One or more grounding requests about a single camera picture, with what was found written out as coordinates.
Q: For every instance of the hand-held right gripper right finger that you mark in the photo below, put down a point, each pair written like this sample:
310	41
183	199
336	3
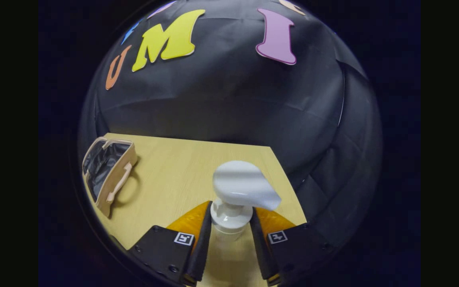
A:
259	255

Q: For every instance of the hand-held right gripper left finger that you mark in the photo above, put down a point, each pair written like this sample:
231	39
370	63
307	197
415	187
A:
201	251

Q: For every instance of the white pump bottle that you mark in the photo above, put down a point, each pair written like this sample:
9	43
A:
241	183

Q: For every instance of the pink suitcase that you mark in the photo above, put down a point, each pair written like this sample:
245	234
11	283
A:
106	163

